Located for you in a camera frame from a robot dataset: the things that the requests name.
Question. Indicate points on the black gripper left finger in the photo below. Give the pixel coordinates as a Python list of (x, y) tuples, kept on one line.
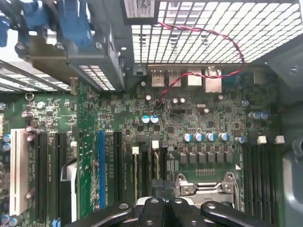
[(154, 212)]

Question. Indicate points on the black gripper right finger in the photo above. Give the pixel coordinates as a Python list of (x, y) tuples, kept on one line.
[(182, 215)]

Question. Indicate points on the metal CPU socket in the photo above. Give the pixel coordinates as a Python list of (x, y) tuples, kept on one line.
[(206, 189)]

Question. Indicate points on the black expansion slot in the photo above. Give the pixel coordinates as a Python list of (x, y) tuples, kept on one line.
[(42, 175), (117, 165), (62, 149)]

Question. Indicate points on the blue expansion slot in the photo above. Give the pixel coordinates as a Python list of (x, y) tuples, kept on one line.
[(101, 170)]

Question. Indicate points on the blue silver capacitor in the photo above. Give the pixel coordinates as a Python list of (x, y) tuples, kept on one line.
[(199, 137), (188, 137), (145, 118), (154, 118), (224, 136), (210, 136)]

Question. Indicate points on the green motherboard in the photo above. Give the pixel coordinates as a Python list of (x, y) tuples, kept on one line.
[(118, 113)]

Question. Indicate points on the black PC case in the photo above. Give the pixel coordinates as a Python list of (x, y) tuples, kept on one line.
[(292, 184)]

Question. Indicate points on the silver USB port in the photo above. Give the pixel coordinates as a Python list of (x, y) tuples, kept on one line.
[(157, 79), (175, 79)]

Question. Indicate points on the silver network port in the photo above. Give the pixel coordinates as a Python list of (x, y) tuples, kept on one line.
[(213, 81)]

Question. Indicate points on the silver display port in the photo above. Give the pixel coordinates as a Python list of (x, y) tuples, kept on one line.
[(194, 77)]

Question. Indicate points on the white expansion slot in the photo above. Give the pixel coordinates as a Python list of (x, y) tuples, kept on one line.
[(17, 170)]

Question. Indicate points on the blue case latch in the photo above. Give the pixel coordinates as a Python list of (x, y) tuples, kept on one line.
[(75, 28)]

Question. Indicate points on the blue plastic clip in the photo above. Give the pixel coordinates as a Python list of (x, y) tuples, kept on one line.
[(34, 16)]

